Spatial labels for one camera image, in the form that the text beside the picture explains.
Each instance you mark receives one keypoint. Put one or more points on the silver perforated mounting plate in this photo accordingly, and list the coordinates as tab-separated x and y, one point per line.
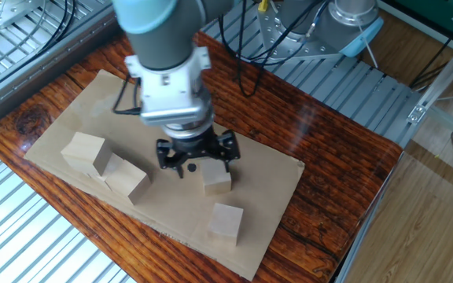
10	12

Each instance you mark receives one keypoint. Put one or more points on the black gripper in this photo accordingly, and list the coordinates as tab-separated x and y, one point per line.
195	145

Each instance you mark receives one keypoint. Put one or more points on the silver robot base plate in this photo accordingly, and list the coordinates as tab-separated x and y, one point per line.
289	49

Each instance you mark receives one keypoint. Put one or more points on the brown cardboard sheet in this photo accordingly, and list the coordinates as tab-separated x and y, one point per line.
93	106

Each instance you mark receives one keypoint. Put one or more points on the black round dot sticker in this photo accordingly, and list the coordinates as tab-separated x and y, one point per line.
191	167

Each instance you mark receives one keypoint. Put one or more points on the light wooden cube block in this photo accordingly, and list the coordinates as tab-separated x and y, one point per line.
87	151
113	165
128	181
225	222
215	181

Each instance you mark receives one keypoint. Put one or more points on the white zip tie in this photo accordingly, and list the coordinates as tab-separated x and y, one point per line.
368	47

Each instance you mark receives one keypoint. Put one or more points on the aluminium frame post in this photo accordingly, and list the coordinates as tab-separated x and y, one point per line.
446	74

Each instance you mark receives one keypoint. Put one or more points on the grey blue UR5 robot arm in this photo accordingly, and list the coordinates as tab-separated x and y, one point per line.
163	39

